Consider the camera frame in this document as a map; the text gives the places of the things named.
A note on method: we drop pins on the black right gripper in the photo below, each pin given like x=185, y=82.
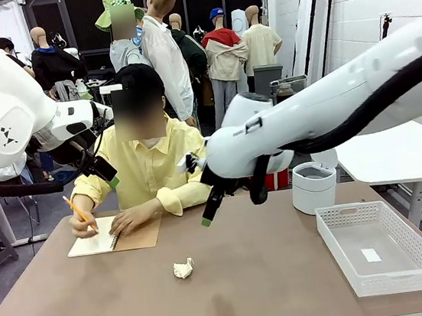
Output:
x=218, y=184

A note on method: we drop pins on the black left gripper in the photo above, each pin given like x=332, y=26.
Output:
x=72, y=154

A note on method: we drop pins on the yellow pencil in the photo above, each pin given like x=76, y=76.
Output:
x=72, y=206

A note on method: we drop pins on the white paper ball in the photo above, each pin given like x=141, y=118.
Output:
x=184, y=268

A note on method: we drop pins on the spiral notebook brown cover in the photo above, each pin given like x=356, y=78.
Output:
x=143, y=237

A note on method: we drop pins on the person's right forearm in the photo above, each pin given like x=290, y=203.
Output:
x=84, y=193

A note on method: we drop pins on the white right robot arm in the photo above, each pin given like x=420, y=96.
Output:
x=324, y=105

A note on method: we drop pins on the person's left forearm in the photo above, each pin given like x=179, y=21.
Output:
x=185, y=199

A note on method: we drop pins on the person's left hand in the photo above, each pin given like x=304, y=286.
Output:
x=137, y=217

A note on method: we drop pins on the person's right hand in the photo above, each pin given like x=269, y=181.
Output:
x=82, y=225

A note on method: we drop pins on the person in yellow shirt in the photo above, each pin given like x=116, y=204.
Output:
x=146, y=166

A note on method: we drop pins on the black cap white label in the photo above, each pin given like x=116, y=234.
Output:
x=136, y=78

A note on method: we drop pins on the white round trash bin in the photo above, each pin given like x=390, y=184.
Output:
x=312, y=195

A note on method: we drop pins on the white table with metal legs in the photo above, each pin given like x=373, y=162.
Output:
x=1, y=218

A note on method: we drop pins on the figure with green checked hat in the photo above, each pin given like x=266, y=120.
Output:
x=121, y=57

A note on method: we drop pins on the mannequin in black hoodie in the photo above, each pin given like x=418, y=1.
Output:
x=53, y=65

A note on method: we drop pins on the tall mannequin in white shirt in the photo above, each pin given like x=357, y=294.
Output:
x=168, y=63

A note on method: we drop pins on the grey bin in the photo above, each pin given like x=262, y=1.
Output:
x=268, y=75

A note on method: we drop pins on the mannequin in dark green hoodie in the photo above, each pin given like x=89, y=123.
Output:
x=194, y=52

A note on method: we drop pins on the mannequin in red beige jacket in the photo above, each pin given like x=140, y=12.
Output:
x=226, y=60

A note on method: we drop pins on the white basket label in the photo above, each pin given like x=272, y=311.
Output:
x=371, y=255

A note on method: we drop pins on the mannequin in cream shirt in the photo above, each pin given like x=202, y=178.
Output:
x=260, y=44

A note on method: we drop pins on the white side table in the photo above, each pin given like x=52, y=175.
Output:
x=388, y=159

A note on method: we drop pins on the white torso form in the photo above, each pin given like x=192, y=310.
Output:
x=239, y=21

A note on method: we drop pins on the white perforated plastic basket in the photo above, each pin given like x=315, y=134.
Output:
x=403, y=281

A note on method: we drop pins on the black tripod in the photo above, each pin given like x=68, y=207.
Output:
x=385, y=26

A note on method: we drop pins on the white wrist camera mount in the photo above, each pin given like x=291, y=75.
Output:
x=188, y=162

